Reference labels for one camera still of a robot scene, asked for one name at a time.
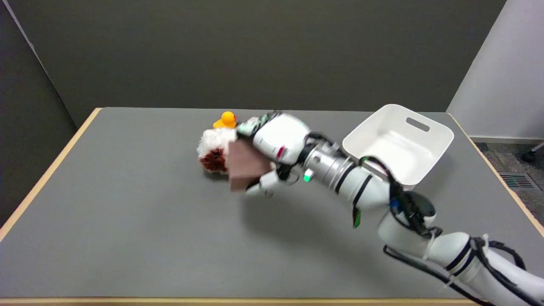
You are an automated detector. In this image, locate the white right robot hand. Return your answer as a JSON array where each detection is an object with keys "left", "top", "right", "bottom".
[{"left": 236, "top": 112, "right": 313, "bottom": 197}]

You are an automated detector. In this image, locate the brown wooden cube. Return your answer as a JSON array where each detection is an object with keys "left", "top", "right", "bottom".
[{"left": 228, "top": 139, "right": 273, "bottom": 191}]

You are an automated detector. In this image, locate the white plastic box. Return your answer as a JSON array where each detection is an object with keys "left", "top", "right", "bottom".
[{"left": 342, "top": 104, "right": 455, "bottom": 191}]

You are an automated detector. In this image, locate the yellow rubber duck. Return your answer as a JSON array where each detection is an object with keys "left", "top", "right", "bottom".
[{"left": 213, "top": 111, "right": 238, "bottom": 129}]

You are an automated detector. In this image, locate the white and brown plush toy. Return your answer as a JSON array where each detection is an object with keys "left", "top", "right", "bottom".
[{"left": 197, "top": 127, "right": 238, "bottom": 174}]

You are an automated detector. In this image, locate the floor vent grille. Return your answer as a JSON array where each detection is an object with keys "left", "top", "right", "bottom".
[{"left": 498, "top": 172, "right": 537, "bottom": 189}]

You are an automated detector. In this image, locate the black chair caster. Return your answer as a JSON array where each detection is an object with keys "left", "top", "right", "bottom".
[{"left": 522, "top": 144, "right": 544, "bottom": 163}]

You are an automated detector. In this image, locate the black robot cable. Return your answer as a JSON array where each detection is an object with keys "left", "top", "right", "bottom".
[{"left": 359, "top": 156, "right": 544, "bottom": 306}]

